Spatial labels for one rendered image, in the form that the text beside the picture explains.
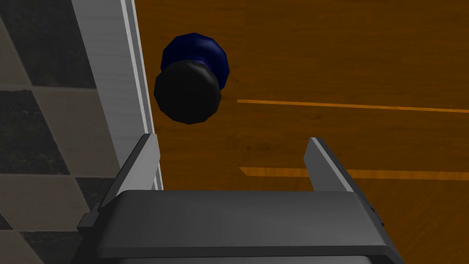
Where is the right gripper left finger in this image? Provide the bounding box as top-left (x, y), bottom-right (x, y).
top-left (99, 133), bottom-right (161, 208)

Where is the black and blue door knob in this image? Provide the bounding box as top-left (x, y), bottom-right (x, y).
top-left (153, 32), bottom-right (231, 125)

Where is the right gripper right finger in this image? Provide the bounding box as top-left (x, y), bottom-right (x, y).
top-left (303, 137), bottom-right (355, 193)

